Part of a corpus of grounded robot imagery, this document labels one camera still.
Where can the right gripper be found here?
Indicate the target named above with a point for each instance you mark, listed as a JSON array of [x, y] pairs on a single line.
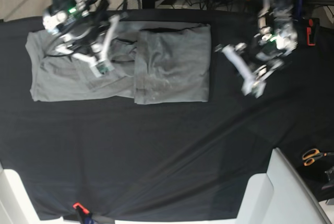
[[81, 27]]

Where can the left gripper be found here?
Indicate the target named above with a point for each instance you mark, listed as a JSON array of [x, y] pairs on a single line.
[[276, 39]]

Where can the grey T-shirt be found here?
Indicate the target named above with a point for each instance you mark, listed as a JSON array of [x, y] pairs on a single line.
[[154, 62]]

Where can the red black clamp right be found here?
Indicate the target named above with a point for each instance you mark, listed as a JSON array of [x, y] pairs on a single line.
[[312, 31]]

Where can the black table cloth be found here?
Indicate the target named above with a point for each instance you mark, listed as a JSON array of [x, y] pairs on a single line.
[[166, 162]]

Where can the black device right edge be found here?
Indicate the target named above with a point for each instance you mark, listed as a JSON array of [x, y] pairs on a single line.
[[329, 173]]

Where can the red blue clamp front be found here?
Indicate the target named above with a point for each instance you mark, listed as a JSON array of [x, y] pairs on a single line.
[[86, 217]]

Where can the blue clamp handle back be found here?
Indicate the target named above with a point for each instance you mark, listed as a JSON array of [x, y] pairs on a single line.
[[298, 10]]

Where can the orange handled scissors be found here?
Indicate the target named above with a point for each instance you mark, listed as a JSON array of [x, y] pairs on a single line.
[[312, 155]]

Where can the white table frame right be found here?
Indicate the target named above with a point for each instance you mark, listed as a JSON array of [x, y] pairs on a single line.
[[279, 196]]

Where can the white table frame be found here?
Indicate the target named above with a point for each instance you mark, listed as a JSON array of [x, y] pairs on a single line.
[[279, 196], [16, 206]]

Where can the white table frame left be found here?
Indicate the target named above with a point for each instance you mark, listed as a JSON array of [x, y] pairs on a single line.
[[16, 206]]

